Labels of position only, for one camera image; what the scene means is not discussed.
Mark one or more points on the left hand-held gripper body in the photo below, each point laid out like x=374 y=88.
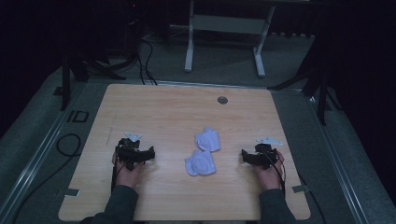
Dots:
x=128 y=151

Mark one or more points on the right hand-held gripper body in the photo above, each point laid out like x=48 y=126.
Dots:
x=264 y=153

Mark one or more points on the person's left hand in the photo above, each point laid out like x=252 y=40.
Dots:
x=127 y=175

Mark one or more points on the person's right hand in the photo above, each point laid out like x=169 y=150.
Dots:
x=270 y=177

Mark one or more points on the grey tape strip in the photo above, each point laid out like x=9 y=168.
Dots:
x=72 y=192
x=300 y=188

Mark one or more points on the black metal stand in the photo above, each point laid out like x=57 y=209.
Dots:
x=314 y=81
x=81 y=70

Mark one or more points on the metal floor rail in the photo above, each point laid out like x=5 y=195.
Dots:
x=34 y=161
x=339 y=168

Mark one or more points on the white desk frame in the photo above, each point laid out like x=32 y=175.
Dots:
x=227 y=25

